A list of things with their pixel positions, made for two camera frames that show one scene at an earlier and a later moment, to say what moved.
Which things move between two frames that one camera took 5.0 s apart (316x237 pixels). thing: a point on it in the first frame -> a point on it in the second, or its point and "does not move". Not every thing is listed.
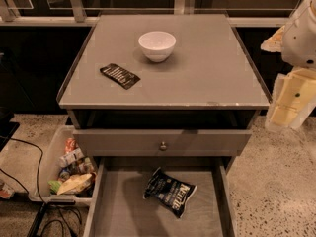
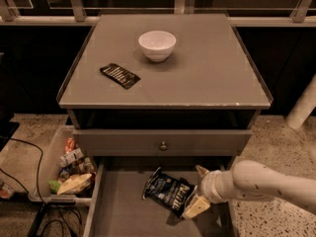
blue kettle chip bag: x=170 y=192 does not move
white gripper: x=300 y=44 -> x=207 y=186
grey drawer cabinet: x=166 y=103 does not move
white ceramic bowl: x=157 y=45 does not move
